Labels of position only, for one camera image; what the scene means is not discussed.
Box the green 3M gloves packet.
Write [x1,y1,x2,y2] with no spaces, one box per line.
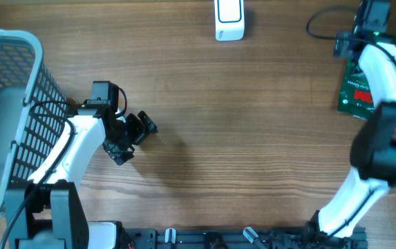
[338,59,375,120]

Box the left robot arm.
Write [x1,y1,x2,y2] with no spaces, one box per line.
[0,81,158,248]

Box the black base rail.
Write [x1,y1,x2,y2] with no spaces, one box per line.
[118,227,368,249]

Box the grey mesh shopping basket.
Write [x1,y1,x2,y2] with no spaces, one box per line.
[0,29,66,216]

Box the white barcode scanner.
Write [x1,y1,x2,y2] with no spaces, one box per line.
[214,0,245,42]

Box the black left camera cable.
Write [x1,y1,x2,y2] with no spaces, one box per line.
[0,100,77,249]

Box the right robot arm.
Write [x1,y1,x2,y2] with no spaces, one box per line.
[306,1,396,244]

